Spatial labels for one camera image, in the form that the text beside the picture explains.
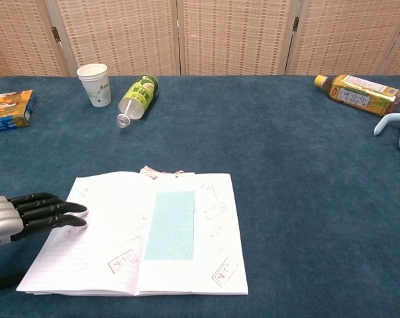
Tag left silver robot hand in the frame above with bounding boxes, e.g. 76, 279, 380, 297
0, 192, 88, 293

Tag white notebook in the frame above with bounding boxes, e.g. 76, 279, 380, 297
16, 170, 249, 297

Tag blue bookmark with tassel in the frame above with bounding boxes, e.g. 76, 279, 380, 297
138, 165, 198, 294

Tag orange and blue carton box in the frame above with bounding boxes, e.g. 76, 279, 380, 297
0, 89, 38, 133

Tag white paper cup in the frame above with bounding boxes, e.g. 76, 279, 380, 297
76, 63, 112, 108

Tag green label plastic bottle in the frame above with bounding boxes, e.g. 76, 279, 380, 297
116, 74, 160, 129

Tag dark blue table cloth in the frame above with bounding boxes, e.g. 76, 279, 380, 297
0, 75, 400, 318

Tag yellow cap tea bottle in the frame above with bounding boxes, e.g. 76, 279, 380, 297
314, 74, 400, 117

